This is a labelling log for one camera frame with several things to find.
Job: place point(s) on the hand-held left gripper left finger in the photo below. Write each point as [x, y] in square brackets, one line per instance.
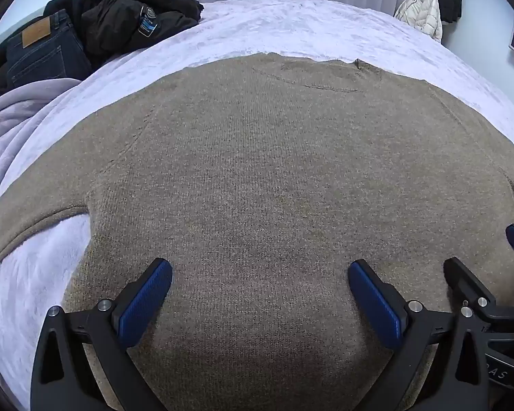
[147, 299]

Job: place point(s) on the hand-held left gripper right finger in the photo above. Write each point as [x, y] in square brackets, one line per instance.
[377, 304]

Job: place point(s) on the brown knit sweater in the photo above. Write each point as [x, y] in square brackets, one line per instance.
[257, 180]

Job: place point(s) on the white puffer jacket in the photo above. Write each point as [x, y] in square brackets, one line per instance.
[424, 13]

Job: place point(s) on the dark blue jeans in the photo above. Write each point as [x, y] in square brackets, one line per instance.
[38, 60]

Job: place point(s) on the lavender fleece blanket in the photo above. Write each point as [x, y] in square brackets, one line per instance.
[282, 21]

